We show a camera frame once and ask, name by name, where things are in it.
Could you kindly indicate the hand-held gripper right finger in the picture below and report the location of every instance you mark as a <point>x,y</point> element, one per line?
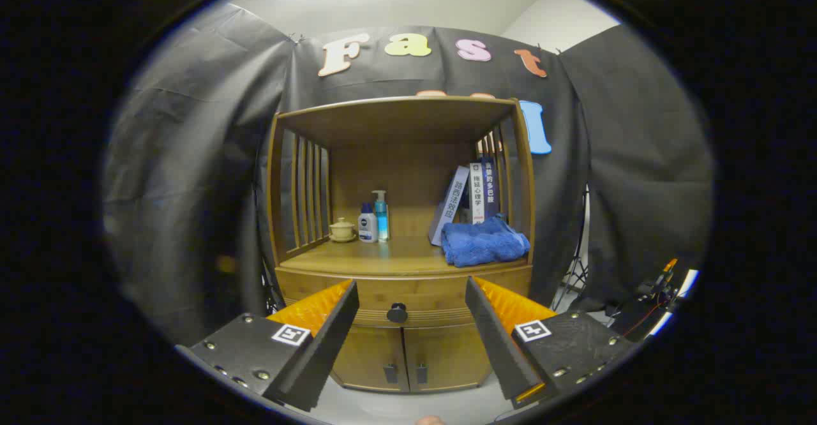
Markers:
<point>494,342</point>

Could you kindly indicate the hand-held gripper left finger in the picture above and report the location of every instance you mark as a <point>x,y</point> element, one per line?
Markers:
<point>332,342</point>

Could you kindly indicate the wooden drawer with black knob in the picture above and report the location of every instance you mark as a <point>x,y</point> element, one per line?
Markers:
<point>421,288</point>

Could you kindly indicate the wooden cabinet door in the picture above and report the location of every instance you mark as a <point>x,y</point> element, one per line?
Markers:
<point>370,358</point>
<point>447,355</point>

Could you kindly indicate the wooden countertop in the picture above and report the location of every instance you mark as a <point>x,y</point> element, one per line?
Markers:
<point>396,256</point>

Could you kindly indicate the wooden cabinet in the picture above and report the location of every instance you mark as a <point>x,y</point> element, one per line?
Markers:
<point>408,176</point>

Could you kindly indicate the blue folded towel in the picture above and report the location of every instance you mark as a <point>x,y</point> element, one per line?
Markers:
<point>482,243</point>

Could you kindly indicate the black light stand tripod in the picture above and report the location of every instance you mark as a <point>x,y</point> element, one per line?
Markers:
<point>576,276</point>

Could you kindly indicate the cream lidded teacup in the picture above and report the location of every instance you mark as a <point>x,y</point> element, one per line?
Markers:
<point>343,229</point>

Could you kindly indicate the white lotion bottle blue cap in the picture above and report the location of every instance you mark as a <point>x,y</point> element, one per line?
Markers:
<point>368,228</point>

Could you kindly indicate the blue pump soap bottle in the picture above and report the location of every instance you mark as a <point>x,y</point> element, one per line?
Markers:
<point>382,221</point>

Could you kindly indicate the grey leaning book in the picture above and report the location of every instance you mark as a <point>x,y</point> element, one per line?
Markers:
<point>450,201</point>

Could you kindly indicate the white spine book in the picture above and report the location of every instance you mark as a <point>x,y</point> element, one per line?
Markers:
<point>477,189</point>

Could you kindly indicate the dark blue book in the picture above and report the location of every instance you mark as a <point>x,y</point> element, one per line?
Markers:
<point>490,186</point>

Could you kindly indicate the black backdrop cloth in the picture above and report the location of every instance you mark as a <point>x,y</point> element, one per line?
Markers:
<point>191,157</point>

